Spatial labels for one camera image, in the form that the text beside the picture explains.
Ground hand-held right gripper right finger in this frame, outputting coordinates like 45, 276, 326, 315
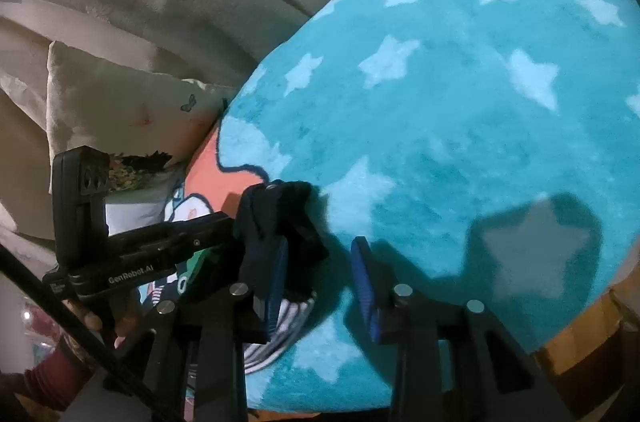
350, 236, 576, 422

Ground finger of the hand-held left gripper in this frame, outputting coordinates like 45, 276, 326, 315
235, 183, 288, 263

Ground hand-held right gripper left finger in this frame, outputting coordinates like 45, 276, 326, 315
102, 236, 291, 422

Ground dark striped pants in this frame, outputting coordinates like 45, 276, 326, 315
235, 179, 332, 374

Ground person's left hand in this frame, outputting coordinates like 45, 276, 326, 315
67, 289, 146, 350

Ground orange cartoon printed sheet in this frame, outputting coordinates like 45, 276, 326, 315
142, 122, 273, 308

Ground floral patterned cloth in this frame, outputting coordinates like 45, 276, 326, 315
106, 149, 175, 192

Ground beige butterfly pillow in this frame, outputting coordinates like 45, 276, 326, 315
46, 40, 237, 195

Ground teal star blanket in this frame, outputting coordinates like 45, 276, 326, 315
220, 0, 633, 415

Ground wooden bed frame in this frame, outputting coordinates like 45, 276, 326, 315
532, 272, 640, 408

